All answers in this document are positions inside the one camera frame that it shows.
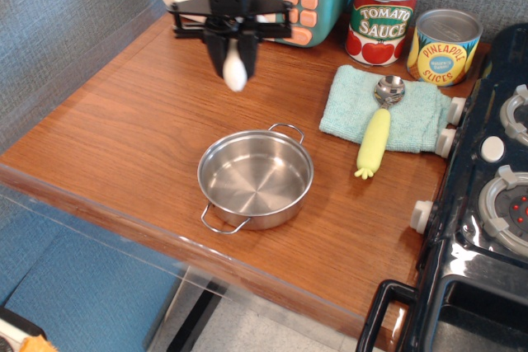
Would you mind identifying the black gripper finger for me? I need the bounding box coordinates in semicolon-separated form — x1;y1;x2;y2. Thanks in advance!
204;32;229;77
238;35;259;78

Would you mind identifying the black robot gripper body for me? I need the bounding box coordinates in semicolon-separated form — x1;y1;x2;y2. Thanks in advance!
168;0;292;40

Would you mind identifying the white plush mushroom brown cap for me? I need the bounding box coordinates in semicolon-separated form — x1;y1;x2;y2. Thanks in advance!
223;39;248;92

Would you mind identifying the stainless steel pot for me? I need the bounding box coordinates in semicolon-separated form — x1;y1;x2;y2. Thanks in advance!
197;123;314;235

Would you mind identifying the tomato sauce can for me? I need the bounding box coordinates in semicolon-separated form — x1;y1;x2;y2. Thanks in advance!
346;0;417;66

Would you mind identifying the teal folded cloth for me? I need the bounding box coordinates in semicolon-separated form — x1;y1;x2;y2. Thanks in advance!
319;65;451;153

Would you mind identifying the pineapple slices can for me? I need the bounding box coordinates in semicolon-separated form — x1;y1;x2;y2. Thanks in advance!
407;9;483;87

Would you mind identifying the black toy stove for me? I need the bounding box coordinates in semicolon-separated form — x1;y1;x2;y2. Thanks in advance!
356;23;527;351

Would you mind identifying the orange plush object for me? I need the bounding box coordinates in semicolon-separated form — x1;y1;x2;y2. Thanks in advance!
0;308;59;352

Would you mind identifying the yellow handled metal scoop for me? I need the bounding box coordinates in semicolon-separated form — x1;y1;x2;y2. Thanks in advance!
354;75;405;180

